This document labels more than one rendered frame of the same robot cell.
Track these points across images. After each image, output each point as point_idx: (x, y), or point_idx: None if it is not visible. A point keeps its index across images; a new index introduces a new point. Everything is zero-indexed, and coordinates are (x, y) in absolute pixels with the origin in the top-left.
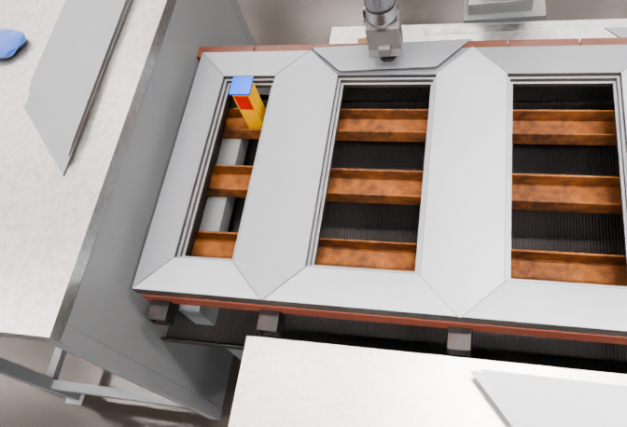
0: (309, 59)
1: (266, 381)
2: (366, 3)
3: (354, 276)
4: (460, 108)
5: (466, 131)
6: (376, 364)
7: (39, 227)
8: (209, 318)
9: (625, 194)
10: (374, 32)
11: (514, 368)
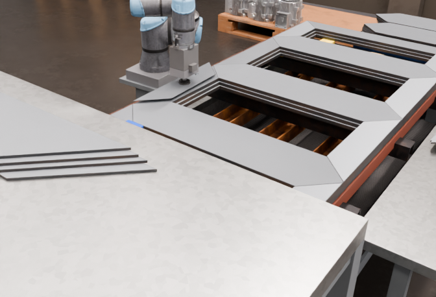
0: (140, 106)
1: (400, 235)
2: (184, 24)
3: (349, 141)
4: (254, 79)
5: (272, 82)
6: (406, 181)
7: (209, 200)
8: None
9: (350, 69)
10: (187, 51)
11: (429, 139)
